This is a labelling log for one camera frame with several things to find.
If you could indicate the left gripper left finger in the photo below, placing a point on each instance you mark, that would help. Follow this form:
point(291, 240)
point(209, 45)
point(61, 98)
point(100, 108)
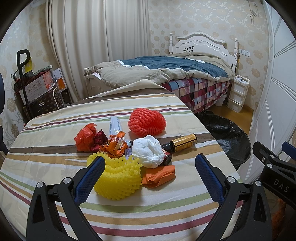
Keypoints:
point(44, 222)

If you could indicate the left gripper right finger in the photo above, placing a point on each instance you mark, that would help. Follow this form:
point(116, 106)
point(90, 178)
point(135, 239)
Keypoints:
point(254, 220)

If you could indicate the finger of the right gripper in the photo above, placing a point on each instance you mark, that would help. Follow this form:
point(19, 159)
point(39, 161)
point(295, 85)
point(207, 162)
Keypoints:
point(266, 154)
point(289, 150)

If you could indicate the yellow foam fruit net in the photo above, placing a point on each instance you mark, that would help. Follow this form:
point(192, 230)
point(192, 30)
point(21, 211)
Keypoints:
point(121, 176)

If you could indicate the orange plastic bag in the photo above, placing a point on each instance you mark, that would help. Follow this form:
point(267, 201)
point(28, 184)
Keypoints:
point(84, 140)

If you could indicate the amber bottle gold label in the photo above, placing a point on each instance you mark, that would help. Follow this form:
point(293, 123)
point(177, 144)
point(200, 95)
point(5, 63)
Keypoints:
point(181, 143)

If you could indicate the orange snack wrapper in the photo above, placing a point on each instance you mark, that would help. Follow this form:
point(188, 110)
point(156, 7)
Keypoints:
point(111, 150)

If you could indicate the orange cloth piece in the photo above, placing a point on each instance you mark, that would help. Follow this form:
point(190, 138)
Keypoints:
point(156, 177)

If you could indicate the white plastic bag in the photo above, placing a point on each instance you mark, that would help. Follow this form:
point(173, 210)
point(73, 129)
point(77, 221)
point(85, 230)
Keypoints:
point(148, 151)

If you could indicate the white toothpaste tube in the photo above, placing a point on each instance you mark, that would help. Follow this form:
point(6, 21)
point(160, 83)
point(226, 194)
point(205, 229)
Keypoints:
point(115, 126)

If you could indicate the red foam fruit net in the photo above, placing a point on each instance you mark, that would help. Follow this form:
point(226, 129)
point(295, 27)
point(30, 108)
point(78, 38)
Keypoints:
point(143, 122)

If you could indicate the red labelled dark bottle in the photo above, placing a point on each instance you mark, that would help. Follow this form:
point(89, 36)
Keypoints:
point(167, 158)

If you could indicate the dark red ribbon bundle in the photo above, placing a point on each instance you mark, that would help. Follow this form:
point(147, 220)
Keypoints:
point(100, 139)

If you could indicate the black lined trash bin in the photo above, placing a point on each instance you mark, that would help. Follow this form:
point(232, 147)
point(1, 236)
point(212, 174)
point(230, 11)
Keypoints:
point(231, 138)

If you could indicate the white drawer unit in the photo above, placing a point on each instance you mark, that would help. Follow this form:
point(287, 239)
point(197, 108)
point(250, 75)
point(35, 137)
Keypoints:
point(238, 93)

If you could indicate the striped table cloth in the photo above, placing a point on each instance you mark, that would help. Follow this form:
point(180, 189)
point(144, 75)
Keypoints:
point(45, 151)

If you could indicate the white bucket under bed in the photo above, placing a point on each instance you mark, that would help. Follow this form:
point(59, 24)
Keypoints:
point(220, 101)

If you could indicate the plaid bed sheet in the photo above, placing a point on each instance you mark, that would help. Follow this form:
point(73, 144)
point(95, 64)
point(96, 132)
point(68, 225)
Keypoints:
point(197, 94)

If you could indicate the blue standing fan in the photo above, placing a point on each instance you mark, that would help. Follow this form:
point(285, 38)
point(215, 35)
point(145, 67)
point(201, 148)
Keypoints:
point(2, 101)

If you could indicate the blue beige duvet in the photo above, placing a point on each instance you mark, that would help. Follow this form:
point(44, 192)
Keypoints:
point(162, 69)

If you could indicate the dark patterned storage basket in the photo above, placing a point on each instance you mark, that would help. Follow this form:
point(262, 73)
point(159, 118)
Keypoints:
point(48, 102)

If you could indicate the white bed headboard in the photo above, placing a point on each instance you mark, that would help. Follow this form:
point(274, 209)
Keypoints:
point(202, 42)

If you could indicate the cardboard box with labels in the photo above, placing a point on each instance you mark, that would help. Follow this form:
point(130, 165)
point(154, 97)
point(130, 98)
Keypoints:
point(38, 85)

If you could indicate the white bed footboard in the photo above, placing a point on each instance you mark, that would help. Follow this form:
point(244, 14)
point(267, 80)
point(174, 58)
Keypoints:
point(94, 83)

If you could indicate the white orange box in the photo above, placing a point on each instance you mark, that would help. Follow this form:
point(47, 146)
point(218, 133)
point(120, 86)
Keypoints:
point(60, 79)

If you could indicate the black hand trolley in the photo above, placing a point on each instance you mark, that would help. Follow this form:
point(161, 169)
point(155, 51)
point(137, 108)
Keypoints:
point(20, 69)

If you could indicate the cream curtain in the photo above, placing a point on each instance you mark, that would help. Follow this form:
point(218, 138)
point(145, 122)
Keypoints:
point(85, 33)

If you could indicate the wall socket plate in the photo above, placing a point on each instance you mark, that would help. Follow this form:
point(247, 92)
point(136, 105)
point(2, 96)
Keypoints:
point(244, 52)

